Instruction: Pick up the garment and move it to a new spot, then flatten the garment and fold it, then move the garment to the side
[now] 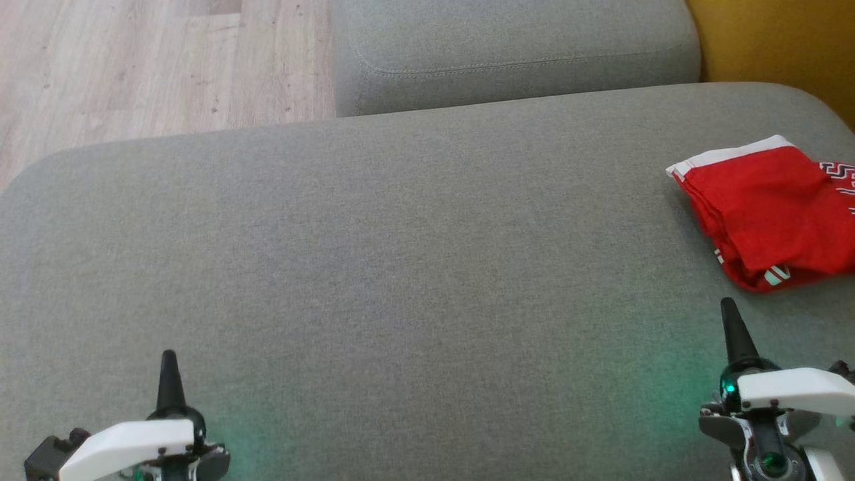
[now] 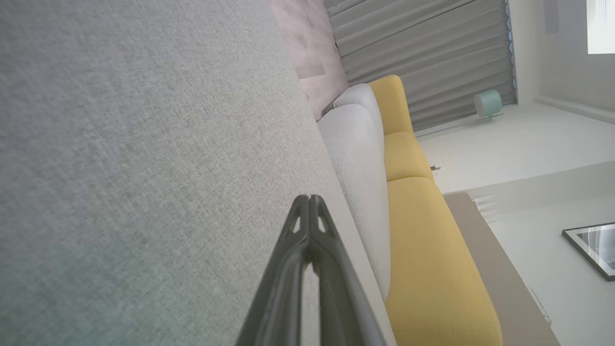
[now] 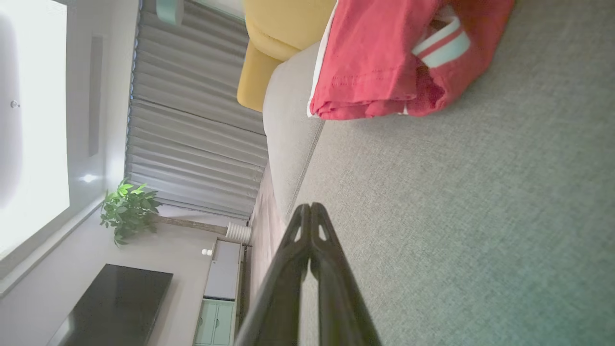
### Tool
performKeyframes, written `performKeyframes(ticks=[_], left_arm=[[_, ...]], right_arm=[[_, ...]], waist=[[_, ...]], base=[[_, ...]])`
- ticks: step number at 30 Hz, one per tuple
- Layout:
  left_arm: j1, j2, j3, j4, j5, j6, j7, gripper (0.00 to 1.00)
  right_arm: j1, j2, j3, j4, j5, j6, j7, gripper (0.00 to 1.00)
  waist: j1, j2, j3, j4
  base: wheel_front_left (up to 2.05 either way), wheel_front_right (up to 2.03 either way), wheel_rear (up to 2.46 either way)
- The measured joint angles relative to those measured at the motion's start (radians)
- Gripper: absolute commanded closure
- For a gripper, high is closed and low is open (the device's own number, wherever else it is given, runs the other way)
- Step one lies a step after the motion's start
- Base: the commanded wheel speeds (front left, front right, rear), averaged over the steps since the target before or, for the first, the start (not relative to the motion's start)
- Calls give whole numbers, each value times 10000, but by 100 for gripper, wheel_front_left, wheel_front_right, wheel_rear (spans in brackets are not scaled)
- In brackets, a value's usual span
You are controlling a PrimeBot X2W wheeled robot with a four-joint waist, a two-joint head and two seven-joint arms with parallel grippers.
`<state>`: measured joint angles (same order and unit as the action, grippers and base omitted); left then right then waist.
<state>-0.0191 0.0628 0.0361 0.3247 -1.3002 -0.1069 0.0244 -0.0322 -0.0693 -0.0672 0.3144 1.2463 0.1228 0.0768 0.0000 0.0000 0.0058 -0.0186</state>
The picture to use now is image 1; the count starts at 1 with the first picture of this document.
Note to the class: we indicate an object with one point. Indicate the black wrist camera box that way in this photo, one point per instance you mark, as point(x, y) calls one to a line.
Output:
point(843, 371)
point(50, 457)

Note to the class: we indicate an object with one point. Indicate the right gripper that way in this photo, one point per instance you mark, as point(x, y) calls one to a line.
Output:
point(788, 394)

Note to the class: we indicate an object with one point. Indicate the small grey sofa seat cushion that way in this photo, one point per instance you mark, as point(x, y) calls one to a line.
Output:
point(514, 53)

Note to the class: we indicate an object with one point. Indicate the red white patterned garment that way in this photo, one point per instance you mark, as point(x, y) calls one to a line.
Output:
point(843, 175)

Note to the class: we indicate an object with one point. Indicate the yellow sofa backrest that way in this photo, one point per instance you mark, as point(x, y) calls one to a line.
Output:
point(781, 47)

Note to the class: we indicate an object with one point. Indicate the red garment with white trim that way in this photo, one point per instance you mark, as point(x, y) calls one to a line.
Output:
point(768, 207)

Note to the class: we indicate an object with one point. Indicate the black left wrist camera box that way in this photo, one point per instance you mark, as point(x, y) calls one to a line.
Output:
point(50, 457)

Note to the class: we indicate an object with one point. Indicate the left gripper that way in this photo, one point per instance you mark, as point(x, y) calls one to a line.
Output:
point(133, 447)

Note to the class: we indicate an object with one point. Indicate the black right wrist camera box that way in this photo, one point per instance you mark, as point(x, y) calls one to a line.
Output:
point(843, 371)

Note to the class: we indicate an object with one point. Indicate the large grey sofa seat cushion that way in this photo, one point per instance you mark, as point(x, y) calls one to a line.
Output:
point(401, 267)

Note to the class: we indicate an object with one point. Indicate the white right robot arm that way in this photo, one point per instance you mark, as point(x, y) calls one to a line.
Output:
point(825, 467)

